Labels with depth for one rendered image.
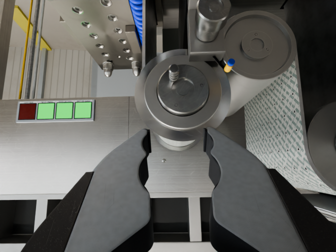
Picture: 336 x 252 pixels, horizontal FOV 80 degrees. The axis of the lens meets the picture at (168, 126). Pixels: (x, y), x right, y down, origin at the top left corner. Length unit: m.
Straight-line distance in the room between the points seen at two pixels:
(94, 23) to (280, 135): 0.47
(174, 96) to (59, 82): 2.45
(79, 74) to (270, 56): 2.44
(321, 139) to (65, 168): 0.63
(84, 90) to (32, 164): 1.89
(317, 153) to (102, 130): 0.54
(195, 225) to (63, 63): 2.45
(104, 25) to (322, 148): 0.50
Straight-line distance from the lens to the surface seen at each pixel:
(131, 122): 0.65
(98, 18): 0.54
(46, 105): 0.76
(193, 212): 0.64
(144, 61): 0.34
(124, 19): 0.53
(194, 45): 0.31
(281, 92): 0.41
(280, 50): 0.38
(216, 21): 0.26
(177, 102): 0.29
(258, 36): 0.38
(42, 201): 0.75
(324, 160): 0.37
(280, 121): 0.41
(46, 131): 0.75
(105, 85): 2.50
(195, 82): 0.30
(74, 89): 2.61
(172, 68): 0.28
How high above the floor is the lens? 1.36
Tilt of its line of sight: 10 degrees down
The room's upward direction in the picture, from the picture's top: 179 degrees clockwise
